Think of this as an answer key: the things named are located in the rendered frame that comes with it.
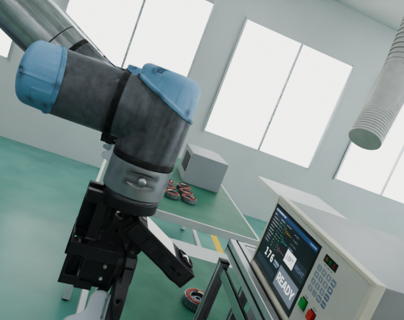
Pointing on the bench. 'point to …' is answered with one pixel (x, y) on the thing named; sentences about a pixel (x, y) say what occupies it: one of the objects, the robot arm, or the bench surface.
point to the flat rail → (232, 294)
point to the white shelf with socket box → (272, 189)
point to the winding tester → (347, 269)
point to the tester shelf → (250, 280)
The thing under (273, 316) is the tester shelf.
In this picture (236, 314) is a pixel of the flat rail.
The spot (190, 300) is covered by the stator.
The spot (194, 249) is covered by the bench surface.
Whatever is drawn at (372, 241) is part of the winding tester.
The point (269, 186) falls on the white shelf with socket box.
